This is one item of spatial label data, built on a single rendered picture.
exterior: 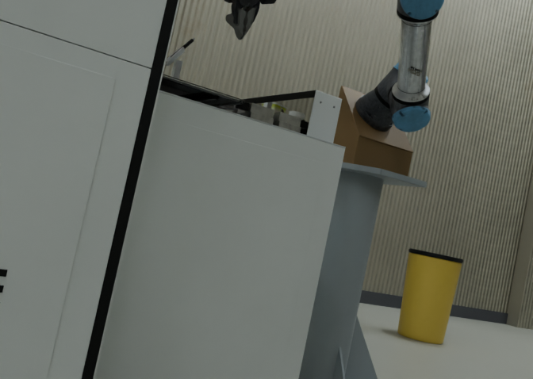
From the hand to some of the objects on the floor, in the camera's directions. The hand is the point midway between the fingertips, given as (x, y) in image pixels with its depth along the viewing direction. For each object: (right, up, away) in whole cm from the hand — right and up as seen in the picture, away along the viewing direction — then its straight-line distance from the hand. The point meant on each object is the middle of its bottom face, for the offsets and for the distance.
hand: (242, 36), depth 171 cm
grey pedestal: (+32, -118, +48) cm, 132 cm away
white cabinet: (-38, -102, +20) cm, 111 cm away
